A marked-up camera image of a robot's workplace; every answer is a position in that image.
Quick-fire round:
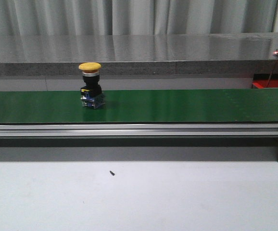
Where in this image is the red plastic bin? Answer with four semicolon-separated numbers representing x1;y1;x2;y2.
252;74;278;89

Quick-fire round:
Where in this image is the grey stone counter slab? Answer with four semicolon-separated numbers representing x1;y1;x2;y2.
0;33;278;77

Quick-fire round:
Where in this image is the green conveyor belt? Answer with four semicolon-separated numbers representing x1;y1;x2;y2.
0;88;278;124

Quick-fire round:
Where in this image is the aluminium conveyor side rail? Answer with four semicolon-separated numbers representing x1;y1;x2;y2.
0;123;278;137

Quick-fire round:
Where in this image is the thin red wire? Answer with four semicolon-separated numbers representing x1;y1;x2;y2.
266;54;278;89

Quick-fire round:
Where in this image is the grey pleated curtain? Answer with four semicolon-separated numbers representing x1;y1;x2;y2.
0;0;278;36

